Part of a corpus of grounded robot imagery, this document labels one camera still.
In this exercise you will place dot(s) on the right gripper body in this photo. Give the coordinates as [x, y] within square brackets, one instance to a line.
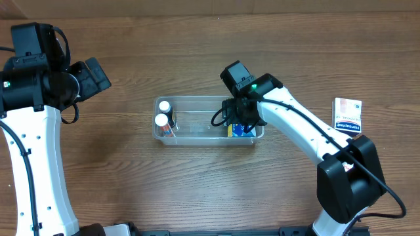
[237, 113]

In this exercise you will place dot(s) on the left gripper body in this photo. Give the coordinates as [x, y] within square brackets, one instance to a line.
[89, 82]

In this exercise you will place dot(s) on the blue yellow VapoDrops box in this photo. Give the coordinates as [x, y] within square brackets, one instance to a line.
[238, 130]

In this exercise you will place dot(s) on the clear plastic container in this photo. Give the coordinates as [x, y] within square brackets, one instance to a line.
[193, 118]

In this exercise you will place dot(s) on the black tube white cap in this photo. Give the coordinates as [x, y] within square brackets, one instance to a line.
[166, 108]

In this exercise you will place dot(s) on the orange tube white cap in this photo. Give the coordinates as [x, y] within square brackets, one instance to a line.
[161, 120]

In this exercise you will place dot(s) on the white blue Hansaplast box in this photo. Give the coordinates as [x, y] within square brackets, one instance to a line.
[347, 116]

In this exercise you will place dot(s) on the red Panadol box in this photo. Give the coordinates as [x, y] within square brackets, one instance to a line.
[347, 166]

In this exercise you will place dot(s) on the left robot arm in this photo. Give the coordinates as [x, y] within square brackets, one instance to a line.
[37, 84]

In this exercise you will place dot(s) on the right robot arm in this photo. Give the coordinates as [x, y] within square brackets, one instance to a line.
[349, 174]

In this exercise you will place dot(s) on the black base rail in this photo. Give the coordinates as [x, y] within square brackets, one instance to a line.
[283, 231]

